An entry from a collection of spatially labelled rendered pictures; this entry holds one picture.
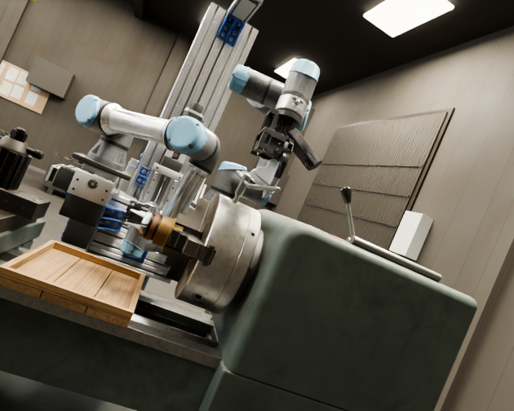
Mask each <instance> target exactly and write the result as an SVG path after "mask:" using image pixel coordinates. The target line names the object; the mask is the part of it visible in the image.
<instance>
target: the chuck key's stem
mask: <svg viewBox="0 0 514 411"><path fill-rule="evenodd" d="M250 178H251V175H249V174H247V173H244V175H243V176H242V178H241V181H240V183H239V185H238V187H237V190H236V192H235V194H236V195H235V197H234V198H233V200H232V202H233V203H236V204H237V202H238V200H239V198H240V197H241V196H242V195H243V193H244V191H245V190H246V185H245V184H244V183H243V181H244V180H247V181H248V183H249V181H250Z"/></svg>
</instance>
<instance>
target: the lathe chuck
mask: <svg viewBox="0 0 514 411"><path fill-rule="evenodd" d="M230 200H232V199H230V198H228V197H226V196H223V195H221V194H219V195H217V196H216V197H215V199H214V201H213V204H212V206H211V208H210V213H209V214H208V217H207V220H206V223H205V226H204V228H203V229H204V231H203V234H202V237H196V236H194V237H195V238H197V239H199V240H201V241H202V243H203V245H204V246H206V247H208V248H209V246H210V245H211V246H214V250H215V252H214V255H213V257H212V259H211V261H210V264H207V265H206V266H205V265H202V261H199V260H198V259H195V258H194V257H193V258H192V259H191V260H189V262H188V265H187V267H186V268H185V270H184V272H183V274H182V276H181V277H180V279H179V282H178V284H177V286H176V287H175V299H178V300H180V301H182V302H185V303H189V304H191V305H193V306H196V307H200V308H202V309H205V310H207V309H209V308H211V307H212V306H213V305H214V303H215V302H216V300H217V299H218V298H219V296H220V295H221V293H222V291H223V290H224V287H225V286H226V284H227V282H228V279H229V277H230V276H231V274H232V272H233V269H234V267H235V265H236V262H237V259H238V257H239V254H240V252H241V248H242V246H243V243H244V240H245V237H246V232H247V228H248V224H249V220H250V209H249V207H248V206H247V205H243V204H242V203H240V202H237V203H239V204H240V205H236V204H234V203H232V202H231V201H230ZM193 294H202V295H204V296H205V299H204V300H196V299H195V298H193Z"/></svg>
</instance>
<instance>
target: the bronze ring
mask: <svg viewBox="0 0 514 411"><path fill-rule="evenodd" d="M176 220H177V219H176V218H174V219H172V218H170V217H167V216H165V215H164V216H163V217H161V215H159V214H155V213H153V215H152V217H151V219H150V221H149V223H148V226H147V228H146V230H145V232H144V235H143V238H144V239H145V240H148V241H149V240H151V241H152V244H154V245H158V246H160V247H161V248H162V250H164V248H165V246H166V245H168V246H171V247H173V248H175V247H174V246H173V245H170V244H168V243H167V242H168V239H169V237H170V235H171V232H172V230H173V229H175V230H177V231H180V232H183V230H184V228H183V227H181V226H179V225H177V224H175V222H176Z"/></svg>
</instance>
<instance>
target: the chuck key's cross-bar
mask: <svg viewBox="0 0 514 411"><path fill-rule="evenodd" d="M236 174H237V176H238V177H239V178H240V179H241V178H242V176H243V175H242V174H241V172H240V171H239V170H237V171H236ZM243 183H244V184H245V185H246V187H247V188H252V189H257V190H263V191H269V192H280V191H281V189H280V188H279V187H272V186H264V185H257V184H250V183H248V181H247V180H244V181H243Z"/></svg>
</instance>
